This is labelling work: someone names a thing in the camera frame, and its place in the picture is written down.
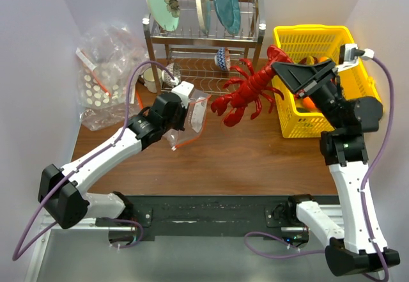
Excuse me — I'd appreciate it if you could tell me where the yellow plastic basket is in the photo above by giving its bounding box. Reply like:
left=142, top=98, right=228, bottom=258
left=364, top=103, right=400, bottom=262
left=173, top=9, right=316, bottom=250
left=269, top=24, right=385, bottom=139

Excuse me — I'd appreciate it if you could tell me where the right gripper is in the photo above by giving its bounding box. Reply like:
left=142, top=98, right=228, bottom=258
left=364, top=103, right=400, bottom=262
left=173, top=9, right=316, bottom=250
left=272, top=58, right=346, bottom=129

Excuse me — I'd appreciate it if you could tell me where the teal blue plate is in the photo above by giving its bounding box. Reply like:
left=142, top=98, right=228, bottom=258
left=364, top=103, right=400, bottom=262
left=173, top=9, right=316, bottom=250
left=213, top=0, right=241, bottom=36

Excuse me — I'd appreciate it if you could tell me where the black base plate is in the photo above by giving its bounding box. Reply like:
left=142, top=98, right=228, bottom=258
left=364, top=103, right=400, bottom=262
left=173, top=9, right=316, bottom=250
left=128, top=196, right=309, bottom=244

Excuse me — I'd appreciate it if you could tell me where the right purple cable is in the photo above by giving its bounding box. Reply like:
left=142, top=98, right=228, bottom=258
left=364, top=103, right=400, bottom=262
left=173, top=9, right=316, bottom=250
left=244, top=54, right=392, bottom=282

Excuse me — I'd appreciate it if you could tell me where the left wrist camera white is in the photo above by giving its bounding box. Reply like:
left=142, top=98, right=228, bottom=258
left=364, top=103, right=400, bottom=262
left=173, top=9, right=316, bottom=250
left=171, top=81, right=194, bottom=107

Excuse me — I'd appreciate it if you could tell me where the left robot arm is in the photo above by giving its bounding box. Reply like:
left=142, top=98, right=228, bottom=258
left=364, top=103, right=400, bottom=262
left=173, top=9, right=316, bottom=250
left=38, top=92, right=189, bottom=229

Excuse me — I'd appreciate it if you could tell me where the mint green floral plate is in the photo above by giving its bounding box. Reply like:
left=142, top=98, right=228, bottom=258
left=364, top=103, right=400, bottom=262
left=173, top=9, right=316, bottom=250
left=146, top=0, right=180, bottom=32

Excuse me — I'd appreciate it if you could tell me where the blue patterned bowl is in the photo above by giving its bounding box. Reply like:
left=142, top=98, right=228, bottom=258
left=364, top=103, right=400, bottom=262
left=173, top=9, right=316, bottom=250
left=214, top=47, right=231, bottom=72

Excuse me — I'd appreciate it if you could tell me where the pile of clear zip bags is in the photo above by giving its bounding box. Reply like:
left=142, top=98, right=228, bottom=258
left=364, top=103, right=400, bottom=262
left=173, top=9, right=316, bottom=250
left=75, top=21, right=149, bottom=131

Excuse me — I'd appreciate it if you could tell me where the beige rimmed plate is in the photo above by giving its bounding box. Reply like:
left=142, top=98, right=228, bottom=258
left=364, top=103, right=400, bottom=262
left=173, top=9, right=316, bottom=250
left=195, top=0, right=211, bottom=36

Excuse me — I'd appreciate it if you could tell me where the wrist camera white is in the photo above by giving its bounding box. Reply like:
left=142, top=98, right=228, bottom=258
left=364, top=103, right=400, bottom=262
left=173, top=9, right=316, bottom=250
left=336, top=43, right=374, bottom=72
left=171, top=81, right=194, bottom=107

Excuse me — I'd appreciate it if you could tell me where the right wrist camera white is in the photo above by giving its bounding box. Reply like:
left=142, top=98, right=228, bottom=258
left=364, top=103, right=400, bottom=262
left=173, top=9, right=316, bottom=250
left=336, top=43, right=374, bottom=72

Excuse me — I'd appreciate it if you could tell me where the metal dish rack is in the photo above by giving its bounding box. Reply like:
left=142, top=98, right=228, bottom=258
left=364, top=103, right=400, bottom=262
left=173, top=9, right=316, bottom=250
left=142, top=0, right=266, bottom=97

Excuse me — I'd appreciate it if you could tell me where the red toy lobster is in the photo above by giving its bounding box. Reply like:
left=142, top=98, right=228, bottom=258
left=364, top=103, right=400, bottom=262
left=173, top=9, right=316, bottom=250
left=211, top=45, right=293, bottom=127

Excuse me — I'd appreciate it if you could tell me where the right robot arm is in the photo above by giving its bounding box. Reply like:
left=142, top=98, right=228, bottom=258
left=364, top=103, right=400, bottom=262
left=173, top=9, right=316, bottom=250
left=272, top=60, right=400, bottom=276

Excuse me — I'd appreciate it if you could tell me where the grey patterned bowl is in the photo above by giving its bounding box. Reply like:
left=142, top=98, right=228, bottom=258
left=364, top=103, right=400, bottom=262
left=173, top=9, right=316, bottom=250
left=162, top=63, right=181, bottom=88

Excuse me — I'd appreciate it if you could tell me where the clear zip bag orange zipper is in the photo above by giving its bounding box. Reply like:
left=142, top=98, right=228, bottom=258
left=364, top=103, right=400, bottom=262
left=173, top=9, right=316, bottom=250
left=164, top=90, right=211, bottom=151

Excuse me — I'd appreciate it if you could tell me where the cream enamel mug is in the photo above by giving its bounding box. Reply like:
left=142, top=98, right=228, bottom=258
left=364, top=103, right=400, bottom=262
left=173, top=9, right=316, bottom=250
left=141, top=67, right=163, bottom=93

